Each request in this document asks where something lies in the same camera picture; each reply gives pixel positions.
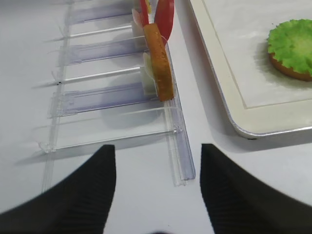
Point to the red tomato slice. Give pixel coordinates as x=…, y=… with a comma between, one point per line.
x=144, y=12
x=164, y=17

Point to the red tomato slice in rack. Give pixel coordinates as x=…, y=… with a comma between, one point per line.
x=144, y=12

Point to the white paper tray liner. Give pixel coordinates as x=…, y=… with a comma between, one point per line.
x=242, y=27

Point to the yellow cheese slice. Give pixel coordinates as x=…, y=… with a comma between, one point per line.
x=149, y=8

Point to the green lettuce leaf on bun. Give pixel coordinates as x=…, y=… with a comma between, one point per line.
x=290, y=44

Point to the bottom bun on tray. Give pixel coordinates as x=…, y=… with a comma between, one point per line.
x=289, y=71

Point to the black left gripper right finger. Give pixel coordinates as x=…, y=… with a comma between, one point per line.
x=239, y=203

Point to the cream metal tray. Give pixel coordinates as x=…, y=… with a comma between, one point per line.
x=259, y=121

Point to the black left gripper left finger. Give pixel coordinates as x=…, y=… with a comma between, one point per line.
x=79, y=204

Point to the clear acrylic rack left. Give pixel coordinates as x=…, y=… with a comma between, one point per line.
x=106, y=93

